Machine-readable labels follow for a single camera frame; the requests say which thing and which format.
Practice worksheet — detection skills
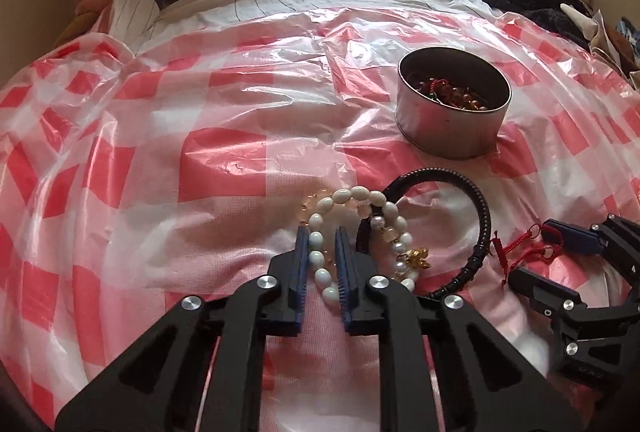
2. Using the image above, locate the red string bracelet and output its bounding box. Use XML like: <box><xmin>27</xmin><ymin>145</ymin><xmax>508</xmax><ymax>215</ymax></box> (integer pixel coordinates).
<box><xmin>489</xmin><ymin>222</ymin><xmax>564</xmax><ymax>288</ymax></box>

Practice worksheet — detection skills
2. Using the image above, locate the round silver metal tin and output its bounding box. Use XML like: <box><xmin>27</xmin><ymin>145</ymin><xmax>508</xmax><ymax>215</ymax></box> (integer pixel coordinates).
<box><xmin>396</xmin><ymin>47</ymin><xmax>512</xmax><ymax>159</ymax></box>

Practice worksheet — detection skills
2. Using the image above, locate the red white checkered plastic sheet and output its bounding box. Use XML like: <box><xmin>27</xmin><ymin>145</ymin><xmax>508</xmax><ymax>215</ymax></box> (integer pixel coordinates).
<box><xmin>1</xmin><ymin>8</ymin><xmax>639</xmax><ymax>423</ymax></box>

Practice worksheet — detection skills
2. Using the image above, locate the white striped pillow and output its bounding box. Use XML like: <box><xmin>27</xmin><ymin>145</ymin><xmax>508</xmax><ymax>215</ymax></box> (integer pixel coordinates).
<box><xmin>107</xmin><ymin>0</ymin><xmax>160</xmax><ymax>51</ymax></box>

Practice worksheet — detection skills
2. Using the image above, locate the black coil bracelet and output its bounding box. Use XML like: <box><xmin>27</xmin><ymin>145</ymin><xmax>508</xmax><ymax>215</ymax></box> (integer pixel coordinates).
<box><xmin>354</xmin><ymin>165</ymin><xmax>494</xmax><ymax>300</ymax></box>

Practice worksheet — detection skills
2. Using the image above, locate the white bead bracelet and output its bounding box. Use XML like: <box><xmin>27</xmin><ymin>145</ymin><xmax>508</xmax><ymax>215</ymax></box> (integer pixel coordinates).
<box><xmin>305</xmin><ymin>184</ymin><xmax>417</xmax><ymax>308</ymax></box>

